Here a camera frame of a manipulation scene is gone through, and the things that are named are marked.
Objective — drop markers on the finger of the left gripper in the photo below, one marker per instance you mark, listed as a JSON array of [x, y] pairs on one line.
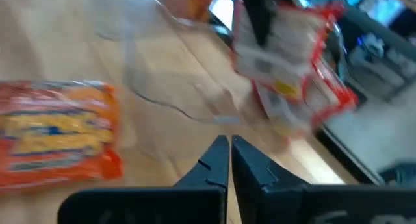
[[260, 13]]

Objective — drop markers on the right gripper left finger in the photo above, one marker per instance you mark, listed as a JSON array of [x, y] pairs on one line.
[[146, 207]]

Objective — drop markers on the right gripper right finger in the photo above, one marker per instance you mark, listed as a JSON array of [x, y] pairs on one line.
[[325, 207]]

